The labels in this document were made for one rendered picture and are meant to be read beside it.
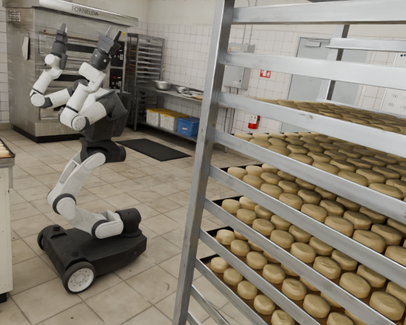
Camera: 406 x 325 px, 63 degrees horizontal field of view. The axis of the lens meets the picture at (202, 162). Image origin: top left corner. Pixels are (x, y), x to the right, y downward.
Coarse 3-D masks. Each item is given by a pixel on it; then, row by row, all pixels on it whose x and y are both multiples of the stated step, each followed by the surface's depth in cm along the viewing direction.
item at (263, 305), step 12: (216, 264) 89; (228, 264) 90; (228, 276) 84; (240, 276) 85; (240, 288) 81; (252, 288) 81; (252, 300) 80; (264, 300) 77; (264, 312) 75; (276, 312) 74; (276, 324) 72; (288, 324) 71; (300, 324) 74
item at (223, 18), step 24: (216, 0) 71; (216, 24) 72; (216, 48) 72; (216, 72) 74; (216, 96) 76; (216, 120) 78; (192, 192) 83; (192, 216) 84; (192, 240) 86; (192, 264) 89
